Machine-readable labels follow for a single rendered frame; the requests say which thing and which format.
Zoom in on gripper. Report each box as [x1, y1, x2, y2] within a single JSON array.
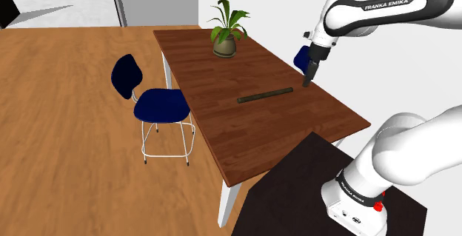
[[301, 42, 331, 88]]

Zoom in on blue chair with white legs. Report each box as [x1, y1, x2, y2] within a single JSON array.
[[292, 44, 312, 75], [110, 53, 196, 166]]

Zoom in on dark olive rod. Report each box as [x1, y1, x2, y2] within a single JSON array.
[[236, 87, 295, 104]]

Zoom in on brown wooden table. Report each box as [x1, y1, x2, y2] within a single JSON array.
[[153, 27, 372, 228]]

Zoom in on green potted plant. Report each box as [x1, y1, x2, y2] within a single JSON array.
[[207, 0, 251, 59]]

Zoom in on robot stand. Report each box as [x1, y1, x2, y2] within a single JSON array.
[[230, 131, 428, 236]]

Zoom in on black cabinet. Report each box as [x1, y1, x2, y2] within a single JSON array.
[[0, 0, 21, 30]]

